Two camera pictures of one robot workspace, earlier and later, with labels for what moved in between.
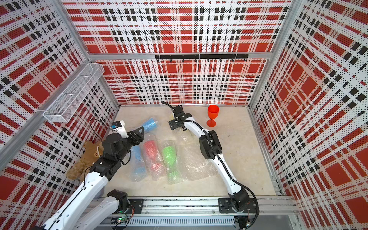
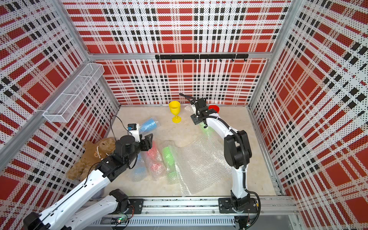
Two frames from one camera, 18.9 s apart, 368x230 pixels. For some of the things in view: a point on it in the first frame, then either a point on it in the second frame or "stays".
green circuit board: [121, 220] stays
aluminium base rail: [200, 211] stays
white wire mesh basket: [63, 109] stays
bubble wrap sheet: [191, 165] → [170, 143]
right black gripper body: [174, 123] → [195, 118]
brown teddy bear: [91, 152] stays
